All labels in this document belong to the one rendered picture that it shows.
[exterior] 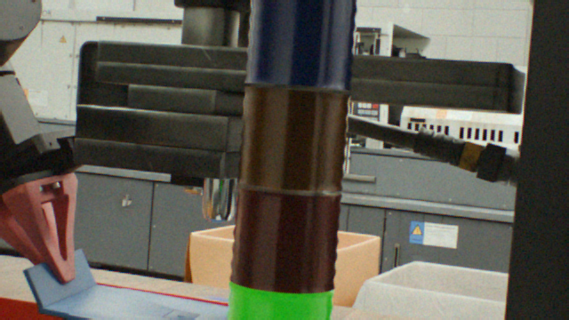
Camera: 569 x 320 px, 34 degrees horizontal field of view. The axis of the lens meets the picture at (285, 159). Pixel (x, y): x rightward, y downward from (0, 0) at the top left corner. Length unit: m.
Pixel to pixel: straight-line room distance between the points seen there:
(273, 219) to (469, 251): 4.83
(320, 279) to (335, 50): 0.08
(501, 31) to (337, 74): 6.76
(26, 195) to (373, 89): 0.26
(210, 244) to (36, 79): 3.52
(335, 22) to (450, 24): 6.90
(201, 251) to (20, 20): 2.45
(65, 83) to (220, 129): 5.72
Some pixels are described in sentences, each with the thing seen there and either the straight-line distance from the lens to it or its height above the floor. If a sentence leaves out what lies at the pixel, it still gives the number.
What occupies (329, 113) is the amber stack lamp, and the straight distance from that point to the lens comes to 0.32.
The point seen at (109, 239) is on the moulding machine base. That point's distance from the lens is 6.03.
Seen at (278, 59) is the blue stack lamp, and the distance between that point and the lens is 0.31.
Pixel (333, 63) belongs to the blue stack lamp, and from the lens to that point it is 0.32.
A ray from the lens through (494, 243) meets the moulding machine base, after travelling 5.11.
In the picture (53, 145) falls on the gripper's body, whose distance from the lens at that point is 0.66.
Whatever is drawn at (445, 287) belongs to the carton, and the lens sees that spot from 3.39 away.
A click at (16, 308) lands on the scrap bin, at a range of 0.88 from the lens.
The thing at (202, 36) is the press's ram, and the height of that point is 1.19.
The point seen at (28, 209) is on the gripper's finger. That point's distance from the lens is 0.67.
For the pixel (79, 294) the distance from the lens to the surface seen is 0.70.
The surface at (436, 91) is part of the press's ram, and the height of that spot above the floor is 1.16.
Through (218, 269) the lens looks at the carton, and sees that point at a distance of 3.02.
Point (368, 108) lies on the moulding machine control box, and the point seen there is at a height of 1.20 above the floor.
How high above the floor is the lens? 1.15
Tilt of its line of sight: 3 degrees down
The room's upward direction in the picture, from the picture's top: 5 degrees clockwise
